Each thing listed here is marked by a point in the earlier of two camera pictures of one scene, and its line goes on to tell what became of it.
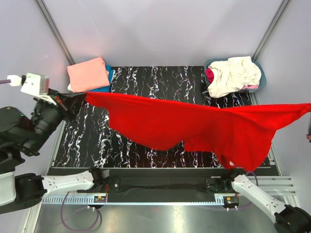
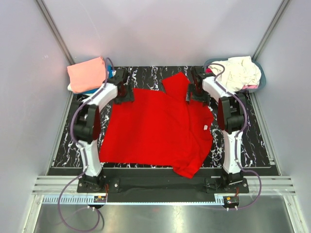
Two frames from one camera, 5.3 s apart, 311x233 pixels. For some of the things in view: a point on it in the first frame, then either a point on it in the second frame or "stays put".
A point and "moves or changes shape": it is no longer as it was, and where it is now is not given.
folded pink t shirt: x=88 y=75 stays put
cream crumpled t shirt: x=231 y=75 stays put
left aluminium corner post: x=55 y=29 stays put
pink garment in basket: x=250 y=86 stays put
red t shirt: x=239 y=135 moves or changes shape
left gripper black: x=69 y=107 -> x=129 y=97
